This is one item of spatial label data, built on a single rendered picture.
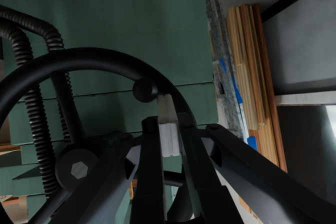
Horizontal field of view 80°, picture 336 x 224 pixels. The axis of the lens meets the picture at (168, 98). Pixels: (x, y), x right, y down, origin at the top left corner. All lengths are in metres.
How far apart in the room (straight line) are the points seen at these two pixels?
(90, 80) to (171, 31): 0.20
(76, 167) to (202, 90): 0.29
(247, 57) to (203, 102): 1.43
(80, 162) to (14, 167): 0.30
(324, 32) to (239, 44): 0.55
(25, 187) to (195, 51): 0.39
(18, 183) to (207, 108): 0.36
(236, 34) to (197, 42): 1.38
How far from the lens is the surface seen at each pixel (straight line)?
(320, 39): 1.74
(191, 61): 0.45
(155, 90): 0.19
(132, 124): 0.44
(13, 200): 2.78
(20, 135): 0.52
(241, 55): 1.80
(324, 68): 1.72
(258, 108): 1.81
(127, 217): 0.63
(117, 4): 0.49
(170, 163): 0.45
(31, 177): 0.41
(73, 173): 0.26
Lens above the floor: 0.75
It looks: 2 degrees down
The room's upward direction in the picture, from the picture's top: 174 degrees clockwise
